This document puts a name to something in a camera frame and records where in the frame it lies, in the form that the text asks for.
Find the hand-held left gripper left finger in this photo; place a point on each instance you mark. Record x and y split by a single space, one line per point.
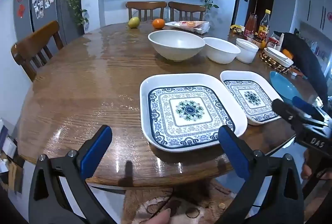
97 151

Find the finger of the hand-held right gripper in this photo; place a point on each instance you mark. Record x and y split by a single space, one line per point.
288 114
302 104

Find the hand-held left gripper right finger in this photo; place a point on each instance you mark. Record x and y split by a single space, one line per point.
233 154

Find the blue round plate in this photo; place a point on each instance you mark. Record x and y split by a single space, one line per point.
282 86

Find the small patterned square plate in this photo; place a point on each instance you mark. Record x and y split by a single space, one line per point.
250 97

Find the large patterned square plate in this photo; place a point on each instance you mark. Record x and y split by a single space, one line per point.
190 110

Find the small white bowl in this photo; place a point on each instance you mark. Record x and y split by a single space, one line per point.
246 53

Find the medium white bowl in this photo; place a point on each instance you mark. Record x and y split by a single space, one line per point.
223 51

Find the large white bowl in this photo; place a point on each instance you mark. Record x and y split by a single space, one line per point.
176 45

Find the person's right hand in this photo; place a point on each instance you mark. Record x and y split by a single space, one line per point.
306 170

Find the person's left hand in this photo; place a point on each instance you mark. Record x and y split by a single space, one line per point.
158 217

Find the black cloth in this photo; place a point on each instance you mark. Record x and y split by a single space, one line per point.
303 58

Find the brown plush mat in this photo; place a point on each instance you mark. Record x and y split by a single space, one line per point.
207 200

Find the red label jar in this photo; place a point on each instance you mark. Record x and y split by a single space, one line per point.
272 41

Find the brown sauce jar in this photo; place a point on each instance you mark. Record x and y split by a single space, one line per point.
256 40

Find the yellow cap oil bottle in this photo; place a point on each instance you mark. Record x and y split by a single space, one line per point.
264 25

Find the cardboard box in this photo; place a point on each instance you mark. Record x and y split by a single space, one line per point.
11 172

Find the red sauce bottle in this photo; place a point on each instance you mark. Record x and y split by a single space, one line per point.
251 25

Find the yellow snack packet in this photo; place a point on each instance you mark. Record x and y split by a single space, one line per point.
237 29

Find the dark brown door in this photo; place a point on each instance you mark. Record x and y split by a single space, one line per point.
262 3

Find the wooden chair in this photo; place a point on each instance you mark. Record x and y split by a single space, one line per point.
186 7
145 5
33 40

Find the plastic snack packet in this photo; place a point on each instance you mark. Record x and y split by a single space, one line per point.
189 25

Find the green pear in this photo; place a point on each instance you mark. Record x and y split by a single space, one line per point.
134 22

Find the grey fridge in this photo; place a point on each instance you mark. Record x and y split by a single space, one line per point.
62 6

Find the white wall cabinets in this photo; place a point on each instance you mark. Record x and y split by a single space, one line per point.
313 11

